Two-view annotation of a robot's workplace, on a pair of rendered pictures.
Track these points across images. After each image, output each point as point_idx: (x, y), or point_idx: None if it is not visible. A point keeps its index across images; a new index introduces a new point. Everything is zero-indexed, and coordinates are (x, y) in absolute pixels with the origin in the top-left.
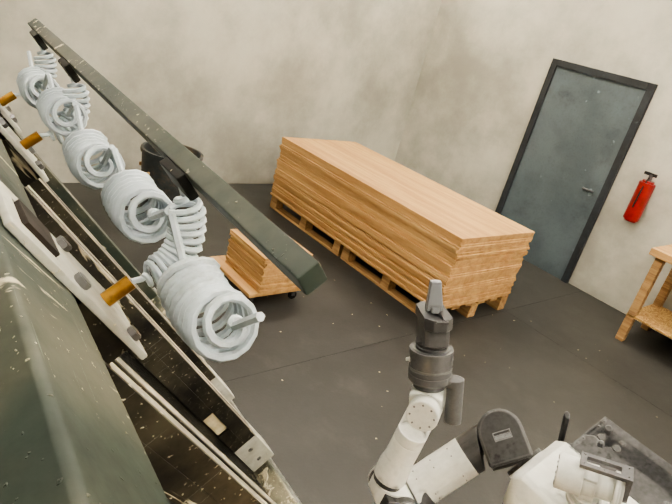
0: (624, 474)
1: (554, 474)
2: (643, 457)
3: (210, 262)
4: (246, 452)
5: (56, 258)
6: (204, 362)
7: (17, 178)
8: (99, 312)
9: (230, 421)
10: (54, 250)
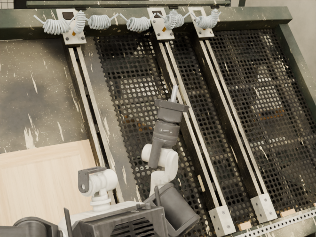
0: (83, 169)
1: (124, 204)
2: (122, 216)
3: (63, 19)
4: (212, 217)
5: None
6: (261, 186)
7: (112, 22)
8: None
9: (205, 186)
10: (64, 18)
